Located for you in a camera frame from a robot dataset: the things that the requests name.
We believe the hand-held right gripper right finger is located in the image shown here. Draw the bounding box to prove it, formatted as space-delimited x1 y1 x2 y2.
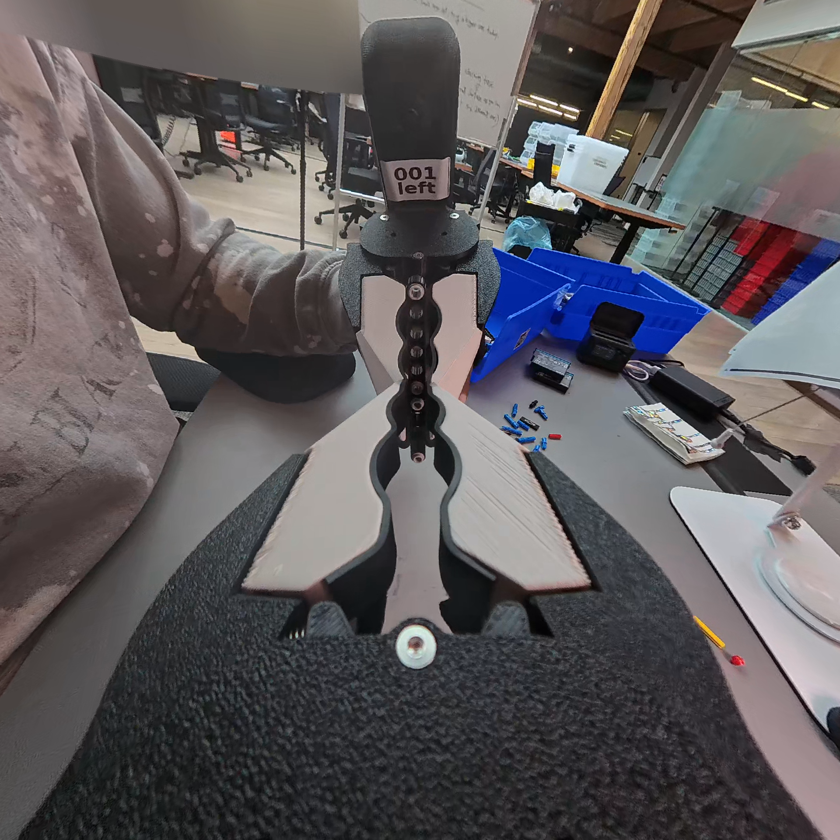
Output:
430 387 593 635

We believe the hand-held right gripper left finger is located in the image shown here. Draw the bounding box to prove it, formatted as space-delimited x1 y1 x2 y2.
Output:
241 387 404 635

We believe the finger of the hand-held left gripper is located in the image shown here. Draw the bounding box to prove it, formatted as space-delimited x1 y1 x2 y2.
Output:
428 273 487 403
358 276 408 395

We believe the black perforated brick beam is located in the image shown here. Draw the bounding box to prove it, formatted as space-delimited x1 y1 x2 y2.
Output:
396 276 438 462

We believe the pile of blue black pins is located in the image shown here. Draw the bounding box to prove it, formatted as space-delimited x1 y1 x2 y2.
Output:
500 398 564 455

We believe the person's left forearm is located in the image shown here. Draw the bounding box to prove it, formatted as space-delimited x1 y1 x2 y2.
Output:
131 217 360 360

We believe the grey desk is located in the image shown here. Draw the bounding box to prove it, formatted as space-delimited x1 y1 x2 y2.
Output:
0 315 840 840

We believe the black desk mat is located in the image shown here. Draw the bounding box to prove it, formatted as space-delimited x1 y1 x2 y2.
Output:
630 374 795 497

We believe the blue bin with label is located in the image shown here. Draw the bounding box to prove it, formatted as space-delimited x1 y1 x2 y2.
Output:
469 248 573 386

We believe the whiteboard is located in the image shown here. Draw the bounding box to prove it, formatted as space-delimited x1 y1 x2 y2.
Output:
357 0 543 149

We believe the black swivel chair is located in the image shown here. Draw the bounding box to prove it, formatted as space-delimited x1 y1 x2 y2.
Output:
314 131 383 241
246 87 300 175

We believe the teal plastic bag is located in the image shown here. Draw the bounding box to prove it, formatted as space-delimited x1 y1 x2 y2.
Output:
502 215 554 254

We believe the black battery case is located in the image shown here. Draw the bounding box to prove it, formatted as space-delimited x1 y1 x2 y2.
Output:
577 302 646 374

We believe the white plastic bag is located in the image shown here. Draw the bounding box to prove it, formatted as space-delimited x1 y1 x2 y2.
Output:
528 182 582 213

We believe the folded paper map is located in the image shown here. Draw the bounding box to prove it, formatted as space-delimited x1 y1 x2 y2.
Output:
623 403 727 466

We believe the black mesh seat chair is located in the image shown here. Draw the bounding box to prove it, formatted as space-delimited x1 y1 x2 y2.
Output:
147 354 222 416

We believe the white cooler box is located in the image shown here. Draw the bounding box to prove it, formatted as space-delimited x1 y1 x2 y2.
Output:
556 134 630 197

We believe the blue storage bin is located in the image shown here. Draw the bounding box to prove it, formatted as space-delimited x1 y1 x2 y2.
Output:
525 248 714 360

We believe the wooden top work table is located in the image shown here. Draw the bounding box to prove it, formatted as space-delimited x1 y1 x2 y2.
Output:
459 154 687 265

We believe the white base booklet stand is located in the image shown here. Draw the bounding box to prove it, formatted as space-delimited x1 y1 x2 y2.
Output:
669 446 840 734

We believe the wooden pillar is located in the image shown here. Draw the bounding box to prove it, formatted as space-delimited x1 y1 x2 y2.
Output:
584 0 664 143

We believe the black power adapter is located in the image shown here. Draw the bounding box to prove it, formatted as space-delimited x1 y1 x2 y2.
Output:
646 364 736 421

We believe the pile of yellow red black parts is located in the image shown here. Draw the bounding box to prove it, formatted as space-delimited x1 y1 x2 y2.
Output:
693 615 746 669

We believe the storage drawer rack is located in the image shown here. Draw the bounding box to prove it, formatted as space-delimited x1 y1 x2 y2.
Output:
682 210 840 327

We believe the instruction booklet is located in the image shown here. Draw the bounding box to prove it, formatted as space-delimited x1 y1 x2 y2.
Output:
718 262 840 392

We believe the thin white cable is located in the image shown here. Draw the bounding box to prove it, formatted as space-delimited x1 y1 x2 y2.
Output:
711 387 788 452

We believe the black power cable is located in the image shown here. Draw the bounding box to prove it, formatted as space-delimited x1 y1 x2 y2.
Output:
722 410 819 477

